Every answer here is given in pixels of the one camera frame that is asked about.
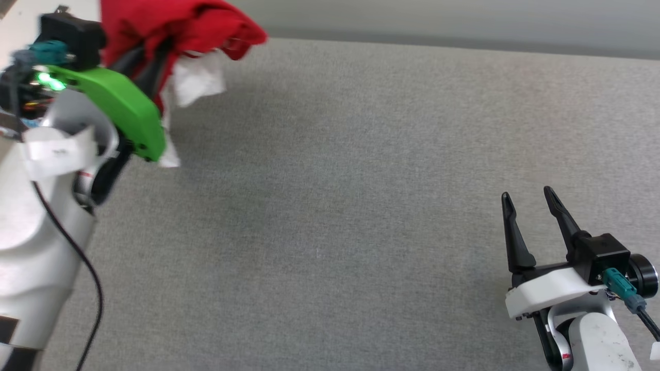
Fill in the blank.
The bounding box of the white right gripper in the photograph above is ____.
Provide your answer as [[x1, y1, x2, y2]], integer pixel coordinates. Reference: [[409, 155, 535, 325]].
[[501, 185, 605, 369]]

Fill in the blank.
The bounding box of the white flat ribbon cable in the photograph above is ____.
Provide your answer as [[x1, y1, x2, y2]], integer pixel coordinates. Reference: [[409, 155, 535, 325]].
[[76, 169, 97, 199], [547, 307, 574, 370]]

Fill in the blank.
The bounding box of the black cable with teal plug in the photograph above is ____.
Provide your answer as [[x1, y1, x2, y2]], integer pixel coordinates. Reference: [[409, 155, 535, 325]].
[[602, 267, 660, 342], [10, 41, 105, 371]]

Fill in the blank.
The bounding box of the red white basketball jersey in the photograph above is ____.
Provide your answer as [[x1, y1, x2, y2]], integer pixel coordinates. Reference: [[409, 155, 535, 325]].
[[101, 0, 269, 168]]

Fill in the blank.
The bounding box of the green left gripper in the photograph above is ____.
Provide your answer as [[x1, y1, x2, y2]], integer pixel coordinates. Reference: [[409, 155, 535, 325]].
[[0, 43, 171, 162]]

